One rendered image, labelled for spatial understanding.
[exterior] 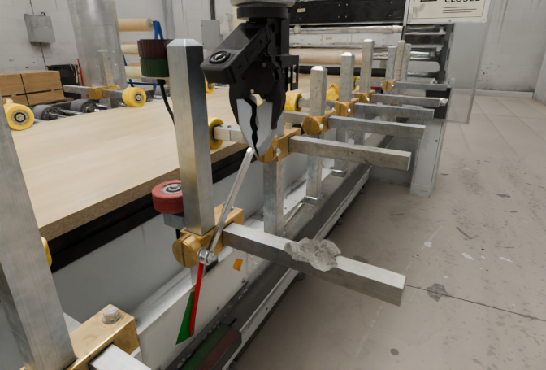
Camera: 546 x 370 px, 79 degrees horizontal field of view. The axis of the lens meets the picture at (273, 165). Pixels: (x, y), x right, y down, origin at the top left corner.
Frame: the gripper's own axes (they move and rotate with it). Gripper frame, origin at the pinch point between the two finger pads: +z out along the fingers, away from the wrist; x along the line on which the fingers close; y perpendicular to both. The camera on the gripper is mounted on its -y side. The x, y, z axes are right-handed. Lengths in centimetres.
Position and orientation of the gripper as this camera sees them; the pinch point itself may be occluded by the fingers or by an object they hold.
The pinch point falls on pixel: (256, 149)
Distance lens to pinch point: 51.4
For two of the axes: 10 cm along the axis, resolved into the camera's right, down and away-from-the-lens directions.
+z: 0.0, 9.4, 3.5
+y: 4.9, -3.1, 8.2
